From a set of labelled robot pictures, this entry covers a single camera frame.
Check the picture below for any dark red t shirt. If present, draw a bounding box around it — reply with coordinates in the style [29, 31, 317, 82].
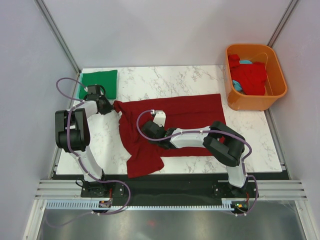
[112, 93, 228, 179]

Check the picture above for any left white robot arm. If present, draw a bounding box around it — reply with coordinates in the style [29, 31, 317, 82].
[54, 84, 114, 197]

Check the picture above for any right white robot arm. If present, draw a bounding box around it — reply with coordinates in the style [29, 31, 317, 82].
[138, 121, 247, 197]

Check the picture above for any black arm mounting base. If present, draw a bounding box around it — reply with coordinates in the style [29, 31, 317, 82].
[51, 171, 291, 208]

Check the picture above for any folded green t shirt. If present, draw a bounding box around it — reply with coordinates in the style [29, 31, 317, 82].
[79, 70, 118, 100]

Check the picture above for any folded teal t shirt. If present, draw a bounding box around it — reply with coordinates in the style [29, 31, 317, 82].
[76, 73, 87, 100]

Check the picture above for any light blue t shirt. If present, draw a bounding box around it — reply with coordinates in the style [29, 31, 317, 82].
[232, 59, 253, 94]

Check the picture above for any bright red t shirt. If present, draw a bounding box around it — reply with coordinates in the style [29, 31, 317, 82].
[228, 54, 268, 96]

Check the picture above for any orange plastic basket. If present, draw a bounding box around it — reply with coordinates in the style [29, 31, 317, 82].
[224, 43, 288, 111]

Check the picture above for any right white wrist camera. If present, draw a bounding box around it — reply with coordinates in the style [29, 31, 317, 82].
[150, 109, 166, 127]

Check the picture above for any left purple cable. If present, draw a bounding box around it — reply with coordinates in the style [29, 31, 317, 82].
[44, 77, 133, 228]

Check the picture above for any purple cable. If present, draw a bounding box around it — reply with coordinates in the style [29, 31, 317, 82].
[44, 77, 133, 228]
[136, 108, 260, 218]

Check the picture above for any white slotted cable duct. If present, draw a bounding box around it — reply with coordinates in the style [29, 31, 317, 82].
[45, 198, 249, 211]

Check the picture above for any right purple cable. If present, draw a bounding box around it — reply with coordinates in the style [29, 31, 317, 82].
[136, 108, 260, 218]

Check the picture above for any aluminium rail profile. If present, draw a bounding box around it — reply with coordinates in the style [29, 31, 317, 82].
[35, 180, 307, 201]

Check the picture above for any left aluminium frame post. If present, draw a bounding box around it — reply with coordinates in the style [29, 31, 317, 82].
[34, 0, 81, 74]

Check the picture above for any aluminium frame post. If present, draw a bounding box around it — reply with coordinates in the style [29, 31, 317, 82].
[34, 0, 81, 74]
[267, 0, 301, 48]

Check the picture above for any right aluminium frame post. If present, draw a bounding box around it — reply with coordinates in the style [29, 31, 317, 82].
[267, 0, 301, 48]

